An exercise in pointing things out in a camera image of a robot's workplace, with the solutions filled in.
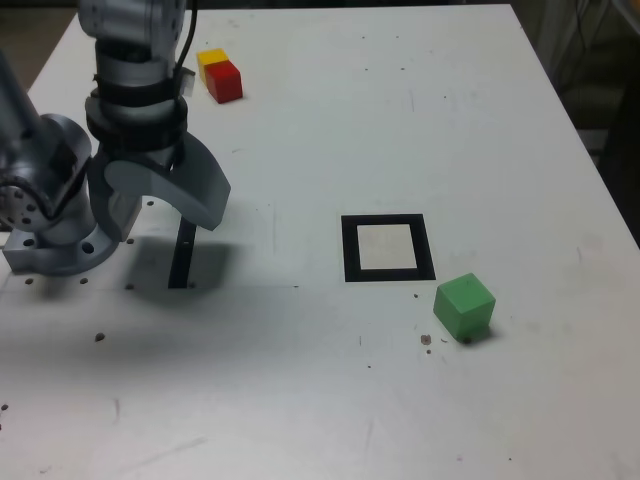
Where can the black tape square outline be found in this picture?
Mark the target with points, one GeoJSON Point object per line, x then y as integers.
{"type": "Point", "coordinates": [350, 250]}

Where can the green cube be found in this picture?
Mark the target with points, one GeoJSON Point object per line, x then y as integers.
{"type": "Point", "coordinates": [462, 305]}

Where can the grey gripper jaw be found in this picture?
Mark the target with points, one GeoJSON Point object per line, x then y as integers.
{"type": "Point", "coordinates": [102, 200]}
{"type": "Point", "coordinates": [200, 190]}

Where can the red cube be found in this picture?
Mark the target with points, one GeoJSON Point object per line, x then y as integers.
{"type": "Point", "coordinates": [225, 82]}

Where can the black tape strip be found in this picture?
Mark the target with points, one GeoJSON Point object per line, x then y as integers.
{"type": "Point", "coordinates": [180, 260]}

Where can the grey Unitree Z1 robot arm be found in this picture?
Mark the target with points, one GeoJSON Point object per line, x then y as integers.
{"type": "Point", "coordinates": [55, 150]}

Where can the yellow cube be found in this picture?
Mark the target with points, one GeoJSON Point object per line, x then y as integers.
{"type": "Point", "coordinates": [210, 56]}

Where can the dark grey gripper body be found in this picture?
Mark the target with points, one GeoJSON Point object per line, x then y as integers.
{"type": "Point", "coordinates": [150, 156]}

